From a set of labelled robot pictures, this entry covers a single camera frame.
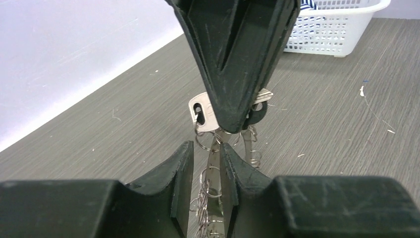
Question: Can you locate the blue striped shirt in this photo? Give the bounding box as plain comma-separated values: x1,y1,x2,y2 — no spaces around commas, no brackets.
300,0,318,11

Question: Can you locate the black-headed key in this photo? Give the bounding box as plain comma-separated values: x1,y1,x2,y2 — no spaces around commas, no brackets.
188,88,273,133

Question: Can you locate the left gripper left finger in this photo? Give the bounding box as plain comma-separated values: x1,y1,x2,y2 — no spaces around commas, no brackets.
0,141,194,238

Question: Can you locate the white plastic basket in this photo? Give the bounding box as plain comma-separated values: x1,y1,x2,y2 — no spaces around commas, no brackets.
284,0,391,58

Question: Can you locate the numbered metal key ring disc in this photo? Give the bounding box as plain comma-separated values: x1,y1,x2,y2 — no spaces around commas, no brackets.
188,124,263,238

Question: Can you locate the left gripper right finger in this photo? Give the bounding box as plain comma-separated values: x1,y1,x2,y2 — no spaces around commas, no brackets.
220,143,420,238

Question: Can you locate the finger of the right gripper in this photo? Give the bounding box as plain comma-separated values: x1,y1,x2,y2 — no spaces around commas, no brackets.
168,0,301,133

